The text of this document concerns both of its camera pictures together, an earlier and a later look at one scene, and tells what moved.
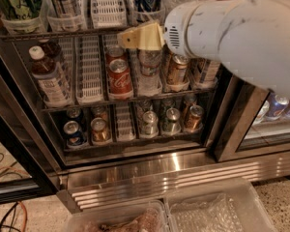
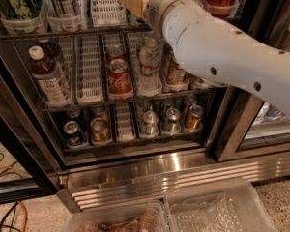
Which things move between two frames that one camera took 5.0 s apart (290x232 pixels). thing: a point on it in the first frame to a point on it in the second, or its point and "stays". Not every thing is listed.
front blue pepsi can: x=73 y=132 stays
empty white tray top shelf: x=107 y=6 stays
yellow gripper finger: x=148 y=37 to x=134 y=1
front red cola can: x=120 y=80 stays
